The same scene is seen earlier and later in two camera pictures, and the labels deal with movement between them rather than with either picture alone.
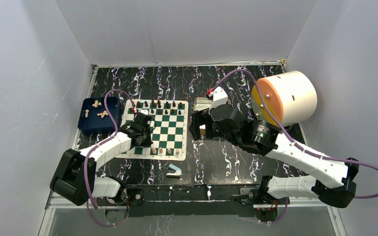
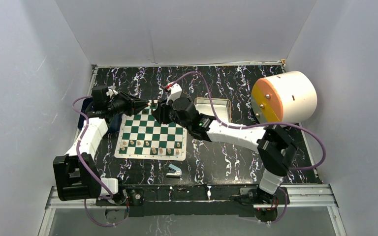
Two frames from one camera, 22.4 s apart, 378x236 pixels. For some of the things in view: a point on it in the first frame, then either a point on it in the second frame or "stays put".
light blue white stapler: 174,171 stays put
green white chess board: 169,137 stays put
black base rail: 192,201 stays put
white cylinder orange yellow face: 291,96 stays put
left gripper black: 148,142 -> 134,105
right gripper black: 200,117 -> 161,112
